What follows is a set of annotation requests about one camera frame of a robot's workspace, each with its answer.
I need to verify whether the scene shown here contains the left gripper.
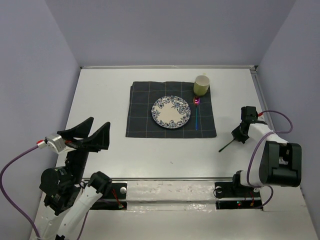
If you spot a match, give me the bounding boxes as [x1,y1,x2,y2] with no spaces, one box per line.
[58,115,112,183]

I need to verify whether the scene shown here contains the iridescent fork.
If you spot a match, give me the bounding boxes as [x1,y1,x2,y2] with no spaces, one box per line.
[218,138,236,153]

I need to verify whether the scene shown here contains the iridescent spoon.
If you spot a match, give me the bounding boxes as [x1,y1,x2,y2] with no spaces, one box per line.
[193,96,200,131]

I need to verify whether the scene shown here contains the pale green mug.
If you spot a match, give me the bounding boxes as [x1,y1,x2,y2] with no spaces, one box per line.
[193,75,210,97]

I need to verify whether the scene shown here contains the dark checked cloth napkin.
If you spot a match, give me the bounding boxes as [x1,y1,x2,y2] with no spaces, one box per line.
[125,81,217,139]

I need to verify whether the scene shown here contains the blue floral plate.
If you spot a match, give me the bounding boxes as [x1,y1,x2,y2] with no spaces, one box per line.
[151,95,191,129]

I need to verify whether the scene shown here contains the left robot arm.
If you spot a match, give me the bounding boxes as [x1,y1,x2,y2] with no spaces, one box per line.
[37,117,112,240]

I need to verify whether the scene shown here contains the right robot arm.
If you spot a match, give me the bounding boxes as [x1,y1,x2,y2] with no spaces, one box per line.
[230,106,302,196]

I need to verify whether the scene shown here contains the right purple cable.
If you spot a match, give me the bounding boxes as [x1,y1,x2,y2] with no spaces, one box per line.
[246,110,294,208]

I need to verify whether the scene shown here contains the purple cable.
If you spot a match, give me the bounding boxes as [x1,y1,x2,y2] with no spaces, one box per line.
[0,146,90,240]
[246,110,294,208]

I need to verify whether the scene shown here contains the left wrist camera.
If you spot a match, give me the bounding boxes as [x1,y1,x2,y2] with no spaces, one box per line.
[36,133,67,154]

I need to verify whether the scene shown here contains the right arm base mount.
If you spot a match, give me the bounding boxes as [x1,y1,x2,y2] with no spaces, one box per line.
[213,181,263,210]

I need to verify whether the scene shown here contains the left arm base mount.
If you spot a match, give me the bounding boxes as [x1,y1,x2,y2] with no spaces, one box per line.
[90,181,128,211]

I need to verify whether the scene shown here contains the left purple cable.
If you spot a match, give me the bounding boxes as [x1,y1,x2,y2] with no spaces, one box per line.
[0,146,90,240]

